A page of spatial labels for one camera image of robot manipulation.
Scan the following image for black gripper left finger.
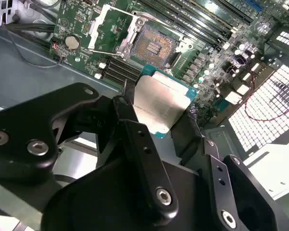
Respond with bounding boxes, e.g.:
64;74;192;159
0;79;179;221

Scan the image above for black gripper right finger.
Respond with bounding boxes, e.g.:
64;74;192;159
171;109;278;231

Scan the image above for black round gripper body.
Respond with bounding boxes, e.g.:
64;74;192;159
42;155;220;231

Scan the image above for silver green CPU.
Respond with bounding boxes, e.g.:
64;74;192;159
133;64;198;140

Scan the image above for metal socket cover frame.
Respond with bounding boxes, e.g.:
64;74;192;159
87;4;149;61

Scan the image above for metal wire locking lever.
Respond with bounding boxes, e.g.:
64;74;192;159
131;10;185;39

